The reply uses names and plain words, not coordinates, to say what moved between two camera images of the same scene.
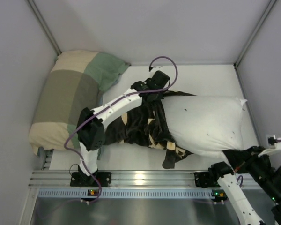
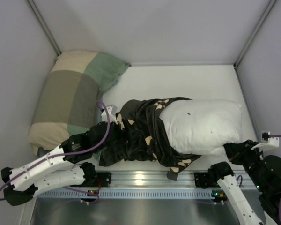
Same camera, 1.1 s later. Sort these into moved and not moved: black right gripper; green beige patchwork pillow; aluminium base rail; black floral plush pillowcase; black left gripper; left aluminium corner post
Moved: black right gripper; black floral plush pillowcase; black left gripper
Not moved: green beige patchwork pillow; aluminium base rail; left aluminium corner post
